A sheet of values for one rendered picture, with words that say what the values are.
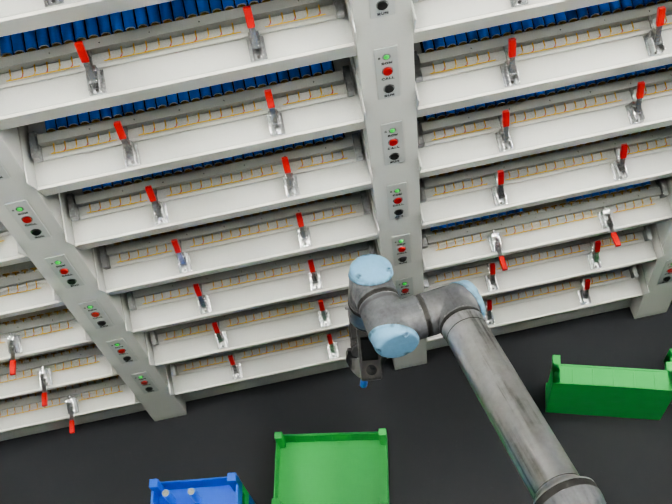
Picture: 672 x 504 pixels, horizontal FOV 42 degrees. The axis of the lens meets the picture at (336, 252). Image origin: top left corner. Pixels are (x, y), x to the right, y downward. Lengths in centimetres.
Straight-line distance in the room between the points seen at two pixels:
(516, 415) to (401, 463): 92
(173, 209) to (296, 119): 34
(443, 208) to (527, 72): 41
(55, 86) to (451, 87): 69
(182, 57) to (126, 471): 141
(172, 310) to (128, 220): 38
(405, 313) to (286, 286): 42
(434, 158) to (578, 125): 30
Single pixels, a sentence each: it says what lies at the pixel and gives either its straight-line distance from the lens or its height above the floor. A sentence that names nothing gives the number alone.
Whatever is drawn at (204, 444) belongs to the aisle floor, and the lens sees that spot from 255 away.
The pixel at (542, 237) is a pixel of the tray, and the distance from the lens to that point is 215.
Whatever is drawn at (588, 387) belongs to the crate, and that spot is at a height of 19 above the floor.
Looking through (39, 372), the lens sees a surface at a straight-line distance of 236.
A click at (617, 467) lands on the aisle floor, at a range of 250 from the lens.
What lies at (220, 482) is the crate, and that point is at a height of 35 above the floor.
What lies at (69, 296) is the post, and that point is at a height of 73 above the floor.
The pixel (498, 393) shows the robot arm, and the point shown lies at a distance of 161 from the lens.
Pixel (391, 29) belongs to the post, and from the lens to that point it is 147.
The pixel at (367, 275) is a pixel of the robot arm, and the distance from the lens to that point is 181.
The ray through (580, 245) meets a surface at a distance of 235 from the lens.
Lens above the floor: 233
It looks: 58 degrees down
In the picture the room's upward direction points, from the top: 11 degrees counter-clockwise
